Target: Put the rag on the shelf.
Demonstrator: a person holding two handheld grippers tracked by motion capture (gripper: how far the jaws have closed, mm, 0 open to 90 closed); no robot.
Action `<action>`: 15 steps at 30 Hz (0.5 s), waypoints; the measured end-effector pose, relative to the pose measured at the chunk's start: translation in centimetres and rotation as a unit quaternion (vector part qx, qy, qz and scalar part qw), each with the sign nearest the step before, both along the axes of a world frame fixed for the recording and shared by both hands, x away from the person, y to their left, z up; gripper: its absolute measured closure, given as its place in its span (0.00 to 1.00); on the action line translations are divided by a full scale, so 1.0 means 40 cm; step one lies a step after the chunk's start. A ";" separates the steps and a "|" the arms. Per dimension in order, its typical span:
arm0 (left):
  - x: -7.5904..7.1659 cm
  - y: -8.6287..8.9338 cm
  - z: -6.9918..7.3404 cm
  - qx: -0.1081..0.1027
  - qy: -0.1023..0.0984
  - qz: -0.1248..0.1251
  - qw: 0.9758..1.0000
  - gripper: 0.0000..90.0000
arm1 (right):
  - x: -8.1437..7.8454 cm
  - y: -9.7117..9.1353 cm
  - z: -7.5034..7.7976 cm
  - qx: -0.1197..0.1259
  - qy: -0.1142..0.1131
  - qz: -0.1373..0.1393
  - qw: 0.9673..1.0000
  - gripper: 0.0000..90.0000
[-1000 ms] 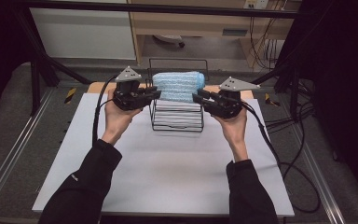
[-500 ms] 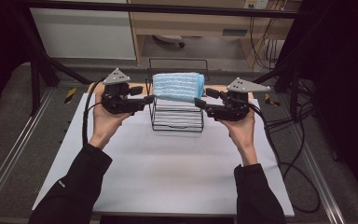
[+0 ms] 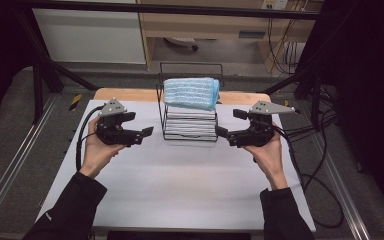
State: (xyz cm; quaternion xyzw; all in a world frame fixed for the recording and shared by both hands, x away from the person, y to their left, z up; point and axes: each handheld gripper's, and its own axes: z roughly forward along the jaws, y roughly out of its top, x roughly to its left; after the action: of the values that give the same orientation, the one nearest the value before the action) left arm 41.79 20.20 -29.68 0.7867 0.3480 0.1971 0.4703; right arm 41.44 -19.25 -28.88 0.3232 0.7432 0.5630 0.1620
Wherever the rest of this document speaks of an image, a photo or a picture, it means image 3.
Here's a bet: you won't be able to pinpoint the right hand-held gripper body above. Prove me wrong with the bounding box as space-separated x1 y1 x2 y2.
227 100 297 149

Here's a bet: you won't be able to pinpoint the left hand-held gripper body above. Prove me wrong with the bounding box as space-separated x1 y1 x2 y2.
95 97 145 147

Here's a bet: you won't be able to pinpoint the black wire rack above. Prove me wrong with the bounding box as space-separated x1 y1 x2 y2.
155 62 225 142

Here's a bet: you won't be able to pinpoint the blue striped towel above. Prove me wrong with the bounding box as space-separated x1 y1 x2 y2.
163 77 221 112

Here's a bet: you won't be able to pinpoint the person's left hand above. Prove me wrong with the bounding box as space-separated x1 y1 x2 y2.
79 116 126 180

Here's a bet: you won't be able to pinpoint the person's right hand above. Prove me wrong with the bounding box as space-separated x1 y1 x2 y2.
243 121 290 191

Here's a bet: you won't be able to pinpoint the yellow black tape marker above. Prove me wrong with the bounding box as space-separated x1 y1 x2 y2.
68 93 83 113
283 99 302 116

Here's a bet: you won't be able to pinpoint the white table cover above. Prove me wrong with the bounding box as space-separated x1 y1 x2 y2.
34 99 317 234

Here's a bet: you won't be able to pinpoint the white cabinet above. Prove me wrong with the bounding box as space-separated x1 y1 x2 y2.
31 8 147 65

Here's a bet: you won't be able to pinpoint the office chair base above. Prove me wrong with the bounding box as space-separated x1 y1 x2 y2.
163 36 200 52

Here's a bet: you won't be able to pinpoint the left hand-held gripper cable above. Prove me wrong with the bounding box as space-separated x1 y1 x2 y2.
75 104 106 173

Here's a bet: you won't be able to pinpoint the hand-held gripper cable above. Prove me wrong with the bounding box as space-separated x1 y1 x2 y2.
273 123 345 230
75 104 106 173

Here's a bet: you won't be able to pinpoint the black floor cables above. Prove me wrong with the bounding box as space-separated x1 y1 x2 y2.
283 83 340 143

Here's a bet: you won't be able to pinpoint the hanging black cables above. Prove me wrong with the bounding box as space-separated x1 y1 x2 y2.
267 14 306 76

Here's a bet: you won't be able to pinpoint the aluminium floor rail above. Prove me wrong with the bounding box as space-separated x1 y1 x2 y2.
308 133 372 240
0 94 60 231

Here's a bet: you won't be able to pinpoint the right hand-held gripper cable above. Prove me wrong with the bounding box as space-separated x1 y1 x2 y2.
273 123 345 230

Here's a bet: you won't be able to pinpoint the white wall socket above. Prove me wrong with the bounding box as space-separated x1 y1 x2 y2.
261 0 289 11

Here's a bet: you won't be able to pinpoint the black metal frame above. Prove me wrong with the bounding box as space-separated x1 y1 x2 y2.
13 0 348 131

